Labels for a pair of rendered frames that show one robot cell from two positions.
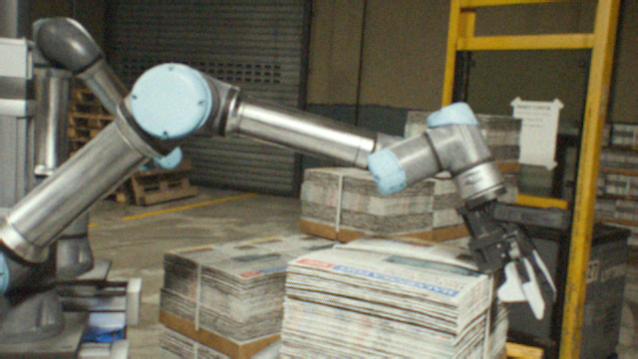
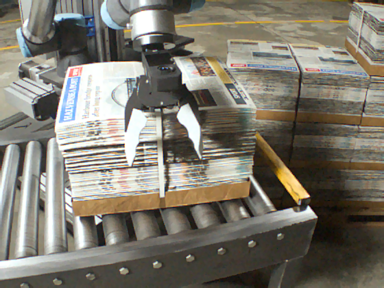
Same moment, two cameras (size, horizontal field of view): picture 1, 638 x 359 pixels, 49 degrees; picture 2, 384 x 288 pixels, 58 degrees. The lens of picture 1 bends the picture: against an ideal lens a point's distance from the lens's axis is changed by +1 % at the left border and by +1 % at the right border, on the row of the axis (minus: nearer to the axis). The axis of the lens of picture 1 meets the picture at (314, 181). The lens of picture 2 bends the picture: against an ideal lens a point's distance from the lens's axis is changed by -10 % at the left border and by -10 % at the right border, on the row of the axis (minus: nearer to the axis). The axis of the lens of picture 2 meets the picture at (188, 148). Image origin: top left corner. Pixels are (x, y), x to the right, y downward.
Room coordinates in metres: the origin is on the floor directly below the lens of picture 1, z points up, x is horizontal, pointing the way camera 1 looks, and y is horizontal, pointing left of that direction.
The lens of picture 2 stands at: (0.78, -0.80, 1.35)
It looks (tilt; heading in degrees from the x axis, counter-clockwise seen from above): 33 degrees down; 51
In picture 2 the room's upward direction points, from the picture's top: straight up
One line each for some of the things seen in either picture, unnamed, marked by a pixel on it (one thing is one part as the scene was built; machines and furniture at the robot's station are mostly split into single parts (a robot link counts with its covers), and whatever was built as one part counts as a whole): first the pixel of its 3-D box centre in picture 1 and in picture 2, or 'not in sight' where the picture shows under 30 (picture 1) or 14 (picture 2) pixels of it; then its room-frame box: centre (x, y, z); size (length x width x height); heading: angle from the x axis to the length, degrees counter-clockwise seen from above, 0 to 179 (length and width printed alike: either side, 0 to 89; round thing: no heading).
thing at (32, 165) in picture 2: not in sight; (29, 195); (0.89, -0.04, 0.77); 0.47 x 0.05 x 0.05; 67
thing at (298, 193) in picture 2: (437, 334); (265, 149); (1.44, -0.29, 0.81); 0.43 x 0.03 x 0.02; 67
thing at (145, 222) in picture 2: not in sight; (132, 180); (1.13, -0.14, 0.77); 0.47 x 0.05 x 0.05; 67
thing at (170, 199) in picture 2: not in sight; (153, 160); (1.18, -0.17, 0.83); 0.28 x 0.06 x 0.04; 62
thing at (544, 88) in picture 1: (517, 121); not in sight; (3.15, -0.90, 1.28); 0.57 x 0.01 x 0.65; 47
